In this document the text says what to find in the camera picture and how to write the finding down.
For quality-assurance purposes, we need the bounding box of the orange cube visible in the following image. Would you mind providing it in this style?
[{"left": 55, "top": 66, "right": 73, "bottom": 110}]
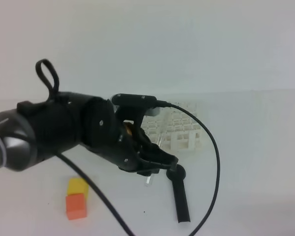
[{"left": 65, "top": 193, "right": 87, "bottom": 220}]

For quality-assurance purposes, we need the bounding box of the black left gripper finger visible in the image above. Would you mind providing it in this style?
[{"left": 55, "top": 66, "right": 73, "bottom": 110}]
[{"left": 138, "top": 128, "right": 178, "bottom": 170}]

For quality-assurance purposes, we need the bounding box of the clear glass test tube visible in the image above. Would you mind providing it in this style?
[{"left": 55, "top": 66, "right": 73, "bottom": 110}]
[{"left": 145, "top": 115, "right": 168, "bottom": 187}]

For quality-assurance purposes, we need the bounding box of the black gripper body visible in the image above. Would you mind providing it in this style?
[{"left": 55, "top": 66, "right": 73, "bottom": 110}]
[{"left": 82, "top": 96, "right": 144, "bottom": 173}]

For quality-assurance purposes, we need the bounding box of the yellow cube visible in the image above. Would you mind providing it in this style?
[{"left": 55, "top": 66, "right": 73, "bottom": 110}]
[{"left": 67, "top": 177, "right": 89, "bottom": 199}]

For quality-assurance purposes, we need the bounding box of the white plastic test tube rack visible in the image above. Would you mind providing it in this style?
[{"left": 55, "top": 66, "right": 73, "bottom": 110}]
[{"left": 141, "top": 108, "right": 203, "bottom": 152}]

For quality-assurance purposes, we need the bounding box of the white zip tie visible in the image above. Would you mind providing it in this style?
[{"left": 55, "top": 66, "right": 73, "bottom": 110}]
[{"left": 0, "top": 118, "right": 9, "bottom": 167}]

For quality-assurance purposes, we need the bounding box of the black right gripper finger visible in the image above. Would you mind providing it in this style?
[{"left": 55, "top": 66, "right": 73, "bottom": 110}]
[{"left": 137, "top": 158, "right": 171, "bottom": 176}]

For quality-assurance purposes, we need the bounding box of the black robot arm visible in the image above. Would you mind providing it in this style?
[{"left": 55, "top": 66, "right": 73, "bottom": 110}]
[{"left": 0, "top": 92, "right": 178, "bottom": 176}]

